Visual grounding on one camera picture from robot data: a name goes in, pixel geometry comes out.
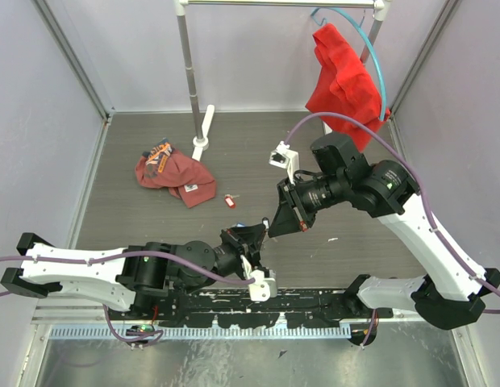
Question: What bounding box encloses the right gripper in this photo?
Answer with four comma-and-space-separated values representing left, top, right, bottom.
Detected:
268, 173, 348, 238

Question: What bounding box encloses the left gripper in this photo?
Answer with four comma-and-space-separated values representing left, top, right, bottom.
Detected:
182, 224, 267, 298

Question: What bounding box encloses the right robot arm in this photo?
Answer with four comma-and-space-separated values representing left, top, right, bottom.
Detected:
269, 132, 500, 330

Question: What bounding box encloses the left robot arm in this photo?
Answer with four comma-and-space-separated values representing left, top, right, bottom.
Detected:
0, 223, 277, 319

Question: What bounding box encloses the key with black windowed tag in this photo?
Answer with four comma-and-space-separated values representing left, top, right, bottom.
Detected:
261, 217, 277, 243

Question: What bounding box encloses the key with red tag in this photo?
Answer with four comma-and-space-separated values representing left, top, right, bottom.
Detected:
224, 194, 239, 209

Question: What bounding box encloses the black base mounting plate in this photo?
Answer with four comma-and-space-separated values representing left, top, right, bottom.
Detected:
108, 288, 372, 330

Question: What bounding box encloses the crumpled dusty red shirt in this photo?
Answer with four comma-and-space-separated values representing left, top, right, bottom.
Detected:
135, 138, 217, 208

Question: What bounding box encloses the red cloth on hanger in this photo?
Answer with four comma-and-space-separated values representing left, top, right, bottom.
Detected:
306, 23, 390, 132

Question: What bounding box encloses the blue clothes hanger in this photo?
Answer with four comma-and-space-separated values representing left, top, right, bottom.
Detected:
324, 1, 391, 121

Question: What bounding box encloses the white clothes rack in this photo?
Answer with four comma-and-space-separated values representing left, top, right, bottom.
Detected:
173, 0, 384, 160

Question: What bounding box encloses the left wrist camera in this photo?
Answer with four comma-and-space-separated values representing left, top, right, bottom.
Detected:
240, 256, 278, 302

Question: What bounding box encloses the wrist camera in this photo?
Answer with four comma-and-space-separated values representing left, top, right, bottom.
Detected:
240, 256, 278, 302
269, 141, 299, 185

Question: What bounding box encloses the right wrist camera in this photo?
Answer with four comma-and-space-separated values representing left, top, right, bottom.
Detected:
269, 141, 299, 185

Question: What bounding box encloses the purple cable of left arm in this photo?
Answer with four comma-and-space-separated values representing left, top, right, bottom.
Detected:
0, 250, 257, 347

